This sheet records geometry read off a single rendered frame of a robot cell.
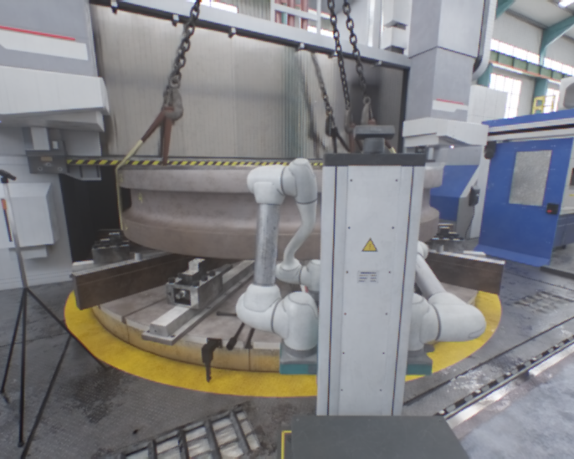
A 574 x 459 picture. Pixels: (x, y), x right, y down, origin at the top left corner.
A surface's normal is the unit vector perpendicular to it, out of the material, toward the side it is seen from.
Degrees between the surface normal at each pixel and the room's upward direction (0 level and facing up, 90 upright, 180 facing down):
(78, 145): 90
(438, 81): 90
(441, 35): 90
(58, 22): 90
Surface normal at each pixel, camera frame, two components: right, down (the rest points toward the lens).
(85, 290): 0.76, 0.13
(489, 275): -0.65, 0.15
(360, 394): 0.00, 0.20
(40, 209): 0.46, 0.18
